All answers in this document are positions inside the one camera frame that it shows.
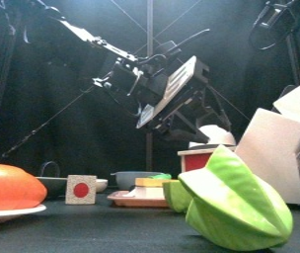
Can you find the white knife holder block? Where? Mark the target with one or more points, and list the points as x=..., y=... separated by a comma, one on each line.
x=271, y=154

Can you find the small green toy food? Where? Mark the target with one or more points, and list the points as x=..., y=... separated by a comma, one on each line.
x=161, y=176

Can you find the large green starfruit piece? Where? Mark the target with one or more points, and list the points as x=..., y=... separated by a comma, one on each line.
x=236, y=210

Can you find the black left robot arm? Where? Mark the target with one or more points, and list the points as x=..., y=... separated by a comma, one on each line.
x=84, y=34

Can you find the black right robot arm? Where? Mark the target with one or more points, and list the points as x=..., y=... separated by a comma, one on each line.
x=284, y=16

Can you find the green starfruit slice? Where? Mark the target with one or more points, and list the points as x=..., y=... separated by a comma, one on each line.
x=175, y=196

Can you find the pale grey flat slab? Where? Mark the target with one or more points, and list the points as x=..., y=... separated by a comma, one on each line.
x=145, y=193

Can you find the blue grey bowl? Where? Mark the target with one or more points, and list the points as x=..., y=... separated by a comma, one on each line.
x=128, y=179

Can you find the yellow toy food block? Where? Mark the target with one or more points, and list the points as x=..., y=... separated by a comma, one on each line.
x=149, y=182

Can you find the vertical metal frame pole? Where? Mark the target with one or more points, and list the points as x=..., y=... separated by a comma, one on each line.
x=149, y=19

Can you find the white plate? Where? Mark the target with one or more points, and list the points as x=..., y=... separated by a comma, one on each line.
x=12, y=214

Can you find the pink plastic tray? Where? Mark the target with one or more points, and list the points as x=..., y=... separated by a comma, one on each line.
x=135, y=202

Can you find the orange toy fruit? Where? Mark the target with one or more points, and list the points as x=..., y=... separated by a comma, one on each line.
x=8, y=186

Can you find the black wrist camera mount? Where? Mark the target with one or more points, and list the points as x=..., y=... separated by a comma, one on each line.
x=168, y=50

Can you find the dark grey bowl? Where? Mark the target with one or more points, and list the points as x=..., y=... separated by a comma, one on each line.
x=53, y=187

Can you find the wooden coffee grinder white dome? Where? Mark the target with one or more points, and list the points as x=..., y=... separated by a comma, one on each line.
x=196, y=161

